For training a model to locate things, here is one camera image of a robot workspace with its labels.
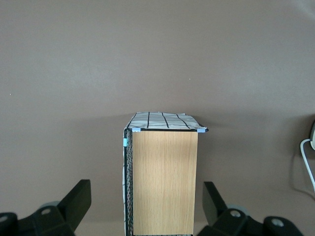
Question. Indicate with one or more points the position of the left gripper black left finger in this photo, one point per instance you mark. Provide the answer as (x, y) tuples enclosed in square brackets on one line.
[(56, 218)]

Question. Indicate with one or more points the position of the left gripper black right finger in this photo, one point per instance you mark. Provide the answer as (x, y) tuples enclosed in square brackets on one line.
[(221, 221)]

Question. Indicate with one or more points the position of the white toaster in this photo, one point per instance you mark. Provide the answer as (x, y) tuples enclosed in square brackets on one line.
[(313, 135)]

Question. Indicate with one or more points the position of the wooden stepped shelf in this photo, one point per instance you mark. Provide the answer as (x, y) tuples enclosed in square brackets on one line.
[(165, 182)]

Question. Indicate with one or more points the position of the light blue clip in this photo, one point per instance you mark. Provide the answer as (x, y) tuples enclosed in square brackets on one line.
[(201, 131), (136, 129)]

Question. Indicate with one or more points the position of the white checked cloth liner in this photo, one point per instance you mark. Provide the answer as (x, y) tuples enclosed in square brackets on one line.
[(157, 121)]

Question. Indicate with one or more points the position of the brown table cover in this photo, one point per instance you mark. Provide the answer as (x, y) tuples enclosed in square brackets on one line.
[(98, 73)]

